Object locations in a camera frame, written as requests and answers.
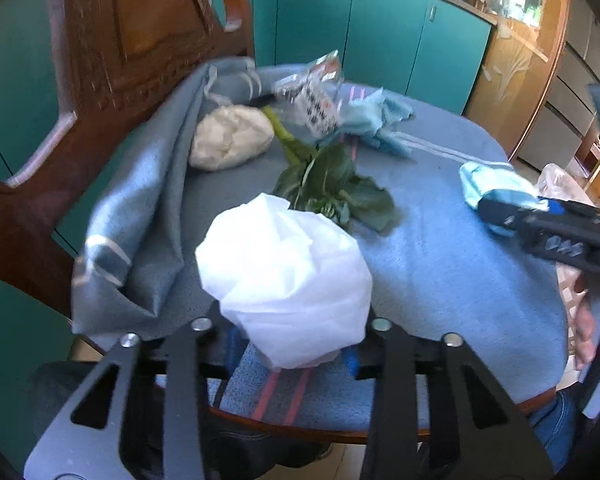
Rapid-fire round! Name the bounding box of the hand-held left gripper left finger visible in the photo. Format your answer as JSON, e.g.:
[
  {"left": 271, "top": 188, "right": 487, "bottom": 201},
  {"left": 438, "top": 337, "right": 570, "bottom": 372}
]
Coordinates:
[{"left": 24, "top": 316, "right": 251, "bottom": 480}]

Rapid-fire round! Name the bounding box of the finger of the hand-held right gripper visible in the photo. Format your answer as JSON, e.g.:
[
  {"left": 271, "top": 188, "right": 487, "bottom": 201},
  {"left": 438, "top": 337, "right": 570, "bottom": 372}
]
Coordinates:
[
  {"left": 545, "top": 199, "right": 600, "bottom": 222},
  {"left": 479, "top": 196, "right": 600, "bottom": 275}
]

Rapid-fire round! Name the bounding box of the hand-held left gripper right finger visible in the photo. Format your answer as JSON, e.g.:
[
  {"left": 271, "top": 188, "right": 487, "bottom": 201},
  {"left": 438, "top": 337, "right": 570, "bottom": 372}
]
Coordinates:
[{"left": 341, "top": 316, "right": 556, "bottom": 480}]

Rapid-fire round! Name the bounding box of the clear plastic liner bag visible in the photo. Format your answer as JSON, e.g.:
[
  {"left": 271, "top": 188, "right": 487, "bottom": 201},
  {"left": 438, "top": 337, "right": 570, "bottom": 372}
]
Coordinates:
[{"left": 532, "top": 162, "right": 598, "bottom": 211}]

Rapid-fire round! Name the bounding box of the white plastic wastebasket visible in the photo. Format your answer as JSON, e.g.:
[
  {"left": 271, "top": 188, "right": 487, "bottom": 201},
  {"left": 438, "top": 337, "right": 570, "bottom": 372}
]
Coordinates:
[{"left": 532, "top": 162, "right": 600, "bottom": 356}]

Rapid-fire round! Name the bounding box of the light blue face mask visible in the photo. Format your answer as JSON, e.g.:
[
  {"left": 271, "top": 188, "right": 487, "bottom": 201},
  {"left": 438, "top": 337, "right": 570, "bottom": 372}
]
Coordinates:
[{"left": 459, "top": 161, "right": 551, "bottom": 237}]

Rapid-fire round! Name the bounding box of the large white tissue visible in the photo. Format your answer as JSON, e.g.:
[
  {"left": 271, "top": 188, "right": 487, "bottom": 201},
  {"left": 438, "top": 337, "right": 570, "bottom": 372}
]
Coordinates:
[{"left": 195, "top": 192, "right": 373, "bottom": 372}]

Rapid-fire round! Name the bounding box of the green leaf vegetable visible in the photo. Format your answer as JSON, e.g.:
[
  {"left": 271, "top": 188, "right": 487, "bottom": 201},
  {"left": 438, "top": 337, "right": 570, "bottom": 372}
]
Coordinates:
[{"left": 262, "top": 105, "right": 396, "bottom": 233}]

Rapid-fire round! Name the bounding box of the light blue cloth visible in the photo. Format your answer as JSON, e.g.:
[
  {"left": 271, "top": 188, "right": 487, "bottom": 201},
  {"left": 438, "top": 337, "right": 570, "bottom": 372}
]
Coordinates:
[{"left": 337, "top": 87, "right": 416, "bottom": 161}]

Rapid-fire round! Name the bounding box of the small paper ball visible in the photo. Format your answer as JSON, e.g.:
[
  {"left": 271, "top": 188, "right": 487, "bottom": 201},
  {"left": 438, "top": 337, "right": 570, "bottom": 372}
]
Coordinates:
[{"left": 187, "top": 104, "right": 276, "bottom": 172}]

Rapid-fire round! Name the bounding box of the clear printed plastic wrapper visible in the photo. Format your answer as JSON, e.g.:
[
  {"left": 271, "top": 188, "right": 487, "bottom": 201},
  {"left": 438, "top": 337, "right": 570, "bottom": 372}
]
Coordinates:
[{"left": 275, "top": 50, "right": 343, "bottom": 136}]

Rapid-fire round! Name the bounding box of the person's right hand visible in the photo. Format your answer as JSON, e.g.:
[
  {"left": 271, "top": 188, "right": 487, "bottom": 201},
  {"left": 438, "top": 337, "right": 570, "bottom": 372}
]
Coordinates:
[{"left": 575, "top": 295, "right": 598, "bottom": 368}]

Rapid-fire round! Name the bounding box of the grey refrigerator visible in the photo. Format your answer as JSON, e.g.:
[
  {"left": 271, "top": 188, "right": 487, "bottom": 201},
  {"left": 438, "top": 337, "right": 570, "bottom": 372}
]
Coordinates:
[{"left": 517, "top": 10, "right": 600, "bottom": 173}]

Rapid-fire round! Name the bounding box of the blue striped towel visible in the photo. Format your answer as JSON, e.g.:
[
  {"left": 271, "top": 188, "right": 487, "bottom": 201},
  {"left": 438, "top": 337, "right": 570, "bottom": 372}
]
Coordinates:
[{"left": 72, "top": 57, "right": 568, "bottom": 433}]

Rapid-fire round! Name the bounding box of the person's knee in jeans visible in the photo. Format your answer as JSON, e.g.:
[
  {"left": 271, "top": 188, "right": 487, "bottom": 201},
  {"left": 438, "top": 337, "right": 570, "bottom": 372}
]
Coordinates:
[{"left": 527, "top": 390, "right": 588, "bottom": 471}]

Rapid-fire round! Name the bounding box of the teal base cabinet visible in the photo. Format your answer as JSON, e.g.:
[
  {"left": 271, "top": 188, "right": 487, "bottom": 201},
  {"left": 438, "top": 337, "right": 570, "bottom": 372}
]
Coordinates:
[{"left": 0, "top": 0, "right": 497, "bottom": 480}]

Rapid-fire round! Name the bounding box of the carved wooden chair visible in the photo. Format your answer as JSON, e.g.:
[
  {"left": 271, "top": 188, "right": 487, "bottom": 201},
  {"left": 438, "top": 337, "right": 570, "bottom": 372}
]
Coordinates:
[{"left": 0, "top": 0, "right": 563, "bottom": 446}]

